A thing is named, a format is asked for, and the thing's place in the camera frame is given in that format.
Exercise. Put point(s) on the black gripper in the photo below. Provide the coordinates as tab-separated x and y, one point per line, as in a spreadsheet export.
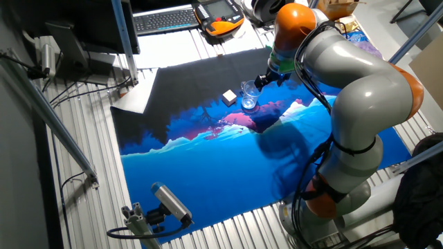
278	76

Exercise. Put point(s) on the silver and orange robot arm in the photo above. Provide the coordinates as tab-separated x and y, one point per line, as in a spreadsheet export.
363	90

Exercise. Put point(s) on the clear plastic cup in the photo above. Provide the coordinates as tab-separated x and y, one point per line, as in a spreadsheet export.
250	96

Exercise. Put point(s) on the small white cube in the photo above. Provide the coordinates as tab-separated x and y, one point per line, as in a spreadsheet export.
229	97

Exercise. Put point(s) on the black round drum object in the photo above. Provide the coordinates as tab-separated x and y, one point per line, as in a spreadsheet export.
267	8

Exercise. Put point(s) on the orange and grey teach pendant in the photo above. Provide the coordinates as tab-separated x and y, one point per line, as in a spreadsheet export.
218	15

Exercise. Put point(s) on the blue landscape print mat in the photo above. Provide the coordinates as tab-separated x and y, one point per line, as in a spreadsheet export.
221	162

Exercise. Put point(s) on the brown cardboard box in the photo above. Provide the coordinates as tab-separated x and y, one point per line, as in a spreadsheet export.
337	8

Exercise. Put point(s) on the black computer keyboard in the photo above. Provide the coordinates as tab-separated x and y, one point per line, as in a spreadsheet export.
165	20

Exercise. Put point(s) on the beige cardboard panel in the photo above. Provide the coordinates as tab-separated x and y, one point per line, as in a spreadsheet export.
428	69

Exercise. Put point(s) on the black computer monitor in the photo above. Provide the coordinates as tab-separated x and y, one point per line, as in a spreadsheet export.
79	27

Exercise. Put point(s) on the black fabric bundle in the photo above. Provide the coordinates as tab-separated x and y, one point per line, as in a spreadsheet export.
420	193

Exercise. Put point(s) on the long diagonal aluminium beam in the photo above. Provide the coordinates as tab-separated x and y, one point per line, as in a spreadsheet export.
52	117

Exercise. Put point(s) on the upright aluminium frame beam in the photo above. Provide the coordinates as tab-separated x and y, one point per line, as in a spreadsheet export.
125	41

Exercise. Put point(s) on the silver camera with blue end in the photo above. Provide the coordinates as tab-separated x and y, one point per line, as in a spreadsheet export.
170	200

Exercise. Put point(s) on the grey diagonal frame beam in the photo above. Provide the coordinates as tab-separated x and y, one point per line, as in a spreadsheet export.
417	32

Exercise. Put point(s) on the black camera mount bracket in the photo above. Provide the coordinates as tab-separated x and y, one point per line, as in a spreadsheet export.
157	216

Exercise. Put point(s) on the grey frame beam beside fabric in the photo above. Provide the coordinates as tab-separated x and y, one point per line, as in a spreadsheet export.
417	158

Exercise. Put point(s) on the short aluminium profile post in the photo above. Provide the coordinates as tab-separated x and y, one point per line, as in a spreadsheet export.
137	224

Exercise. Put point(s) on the small silver cylindrical camera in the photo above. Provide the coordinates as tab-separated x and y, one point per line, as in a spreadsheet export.
48	59

